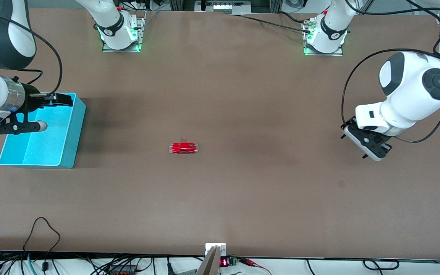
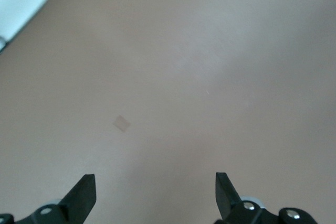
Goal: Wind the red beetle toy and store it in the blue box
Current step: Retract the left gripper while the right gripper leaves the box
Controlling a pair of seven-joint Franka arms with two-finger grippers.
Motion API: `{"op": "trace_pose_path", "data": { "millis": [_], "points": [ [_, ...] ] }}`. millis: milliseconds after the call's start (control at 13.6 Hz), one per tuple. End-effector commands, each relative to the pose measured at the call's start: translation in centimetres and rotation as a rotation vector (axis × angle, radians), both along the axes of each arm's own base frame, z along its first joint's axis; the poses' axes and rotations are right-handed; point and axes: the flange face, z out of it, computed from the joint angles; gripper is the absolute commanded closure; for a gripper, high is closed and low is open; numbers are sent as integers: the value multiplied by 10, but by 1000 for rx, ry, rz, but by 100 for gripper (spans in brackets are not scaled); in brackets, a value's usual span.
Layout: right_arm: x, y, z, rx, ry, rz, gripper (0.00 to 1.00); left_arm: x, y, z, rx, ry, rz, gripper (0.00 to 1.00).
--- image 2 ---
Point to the brown square tape patch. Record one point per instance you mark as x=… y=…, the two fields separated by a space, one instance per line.
x=121 y=123

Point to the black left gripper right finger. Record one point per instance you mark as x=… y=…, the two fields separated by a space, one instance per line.
x=225 y=197

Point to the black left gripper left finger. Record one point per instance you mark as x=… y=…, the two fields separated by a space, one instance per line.
x=81 y=197

